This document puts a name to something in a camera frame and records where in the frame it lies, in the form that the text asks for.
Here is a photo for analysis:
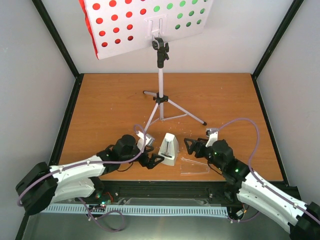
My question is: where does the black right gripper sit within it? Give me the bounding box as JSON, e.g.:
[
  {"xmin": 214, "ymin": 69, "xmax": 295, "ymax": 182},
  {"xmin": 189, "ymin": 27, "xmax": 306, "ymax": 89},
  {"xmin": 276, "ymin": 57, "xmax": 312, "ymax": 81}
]
[{"xmin": 184, "ymin": 138, "xmax": 224, "ymax": 171}]

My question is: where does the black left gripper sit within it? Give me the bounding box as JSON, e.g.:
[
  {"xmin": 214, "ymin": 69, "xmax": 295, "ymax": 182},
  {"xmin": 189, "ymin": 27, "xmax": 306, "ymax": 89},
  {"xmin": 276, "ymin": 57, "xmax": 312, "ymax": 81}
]
[{"xmin": 120, "ymin": 146, "xmax": 165, "ymax": 170}]

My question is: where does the white metronome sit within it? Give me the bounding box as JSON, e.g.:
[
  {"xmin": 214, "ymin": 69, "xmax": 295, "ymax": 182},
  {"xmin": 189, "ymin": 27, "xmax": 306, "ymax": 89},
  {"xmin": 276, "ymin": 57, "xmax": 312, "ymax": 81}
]
[{"xmin": 158, "ymin": 133, "xmax": 179, "ymax": 167}]

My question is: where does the clear plastic metronome cover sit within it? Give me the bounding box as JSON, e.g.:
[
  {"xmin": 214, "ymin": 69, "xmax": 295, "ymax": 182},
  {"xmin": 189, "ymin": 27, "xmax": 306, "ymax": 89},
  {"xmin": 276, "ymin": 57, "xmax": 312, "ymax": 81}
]
[{"xmin": 180, "ymin": 158, "xmax": 210, "ymax": 176}]

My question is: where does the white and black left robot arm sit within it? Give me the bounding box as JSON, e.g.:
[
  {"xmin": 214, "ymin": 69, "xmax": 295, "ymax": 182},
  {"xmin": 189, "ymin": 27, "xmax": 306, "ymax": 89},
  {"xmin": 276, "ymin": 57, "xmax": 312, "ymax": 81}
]
[{"xmin": 15, "ymin": 134, "xmax": 165, "ymax": 216}]

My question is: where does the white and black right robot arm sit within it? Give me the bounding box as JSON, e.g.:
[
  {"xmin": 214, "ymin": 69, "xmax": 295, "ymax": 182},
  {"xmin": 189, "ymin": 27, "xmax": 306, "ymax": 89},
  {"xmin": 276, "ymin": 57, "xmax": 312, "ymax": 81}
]
[{"xmin": 184, "ymin": 138, "xmax": 320, "ymax": 240}]

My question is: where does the white tripod music stand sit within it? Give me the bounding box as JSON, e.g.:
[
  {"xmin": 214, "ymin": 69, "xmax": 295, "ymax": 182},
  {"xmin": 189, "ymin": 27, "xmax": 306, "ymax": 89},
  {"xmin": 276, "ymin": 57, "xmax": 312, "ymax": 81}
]
[{"xmin": 143, "ymin": 37, "xmax": 207, "ymax": 132}]

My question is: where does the white perforated stand desk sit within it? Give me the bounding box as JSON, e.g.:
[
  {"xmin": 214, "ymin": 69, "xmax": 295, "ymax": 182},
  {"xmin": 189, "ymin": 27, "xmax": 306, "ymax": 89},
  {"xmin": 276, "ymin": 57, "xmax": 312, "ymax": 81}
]
[{"xmin": 84, "ymin": 0, "xmax": 214, "ymax": 60}]

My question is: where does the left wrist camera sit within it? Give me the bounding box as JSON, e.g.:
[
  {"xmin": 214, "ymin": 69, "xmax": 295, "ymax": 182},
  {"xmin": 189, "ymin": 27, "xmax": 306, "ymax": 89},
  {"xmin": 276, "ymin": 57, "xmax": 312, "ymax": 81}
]
[{"xmin": 136, "ymin": 131, "xmax": 155, "ymax": 150}]

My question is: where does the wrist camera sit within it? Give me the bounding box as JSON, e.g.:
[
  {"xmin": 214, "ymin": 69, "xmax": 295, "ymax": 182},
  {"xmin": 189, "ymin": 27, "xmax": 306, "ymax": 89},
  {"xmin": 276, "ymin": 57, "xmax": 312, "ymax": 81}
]
[
  {"xmin": 136, "ymin": 131, "xmax": 155, "ymax": 150},
  {"xmin": 205, "ymin": 128, "xmax": 219, "ymax": 148}
]

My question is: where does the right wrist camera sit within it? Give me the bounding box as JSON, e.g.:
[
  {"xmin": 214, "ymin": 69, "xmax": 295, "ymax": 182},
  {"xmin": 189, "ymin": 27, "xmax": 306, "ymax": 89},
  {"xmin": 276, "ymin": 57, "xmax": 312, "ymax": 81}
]
[{"xmin": 205, "ymin": 128, "xmax": 219, "ymax": 148}]

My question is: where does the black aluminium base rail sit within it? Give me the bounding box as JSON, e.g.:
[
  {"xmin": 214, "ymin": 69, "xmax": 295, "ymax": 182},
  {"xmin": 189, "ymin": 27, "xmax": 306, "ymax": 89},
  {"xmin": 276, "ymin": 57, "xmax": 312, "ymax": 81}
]
[{"xmin": 34, "ymin": 180, "xmax": 300, "ymax": 206}]

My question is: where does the light blue slotted cable duct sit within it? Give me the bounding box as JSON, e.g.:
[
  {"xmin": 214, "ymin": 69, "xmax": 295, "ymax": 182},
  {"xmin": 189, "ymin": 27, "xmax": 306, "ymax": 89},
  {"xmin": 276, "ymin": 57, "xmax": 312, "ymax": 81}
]
[{"xmin": 42, "ymin": 203, "xmax": 228, "ymax": 218}]

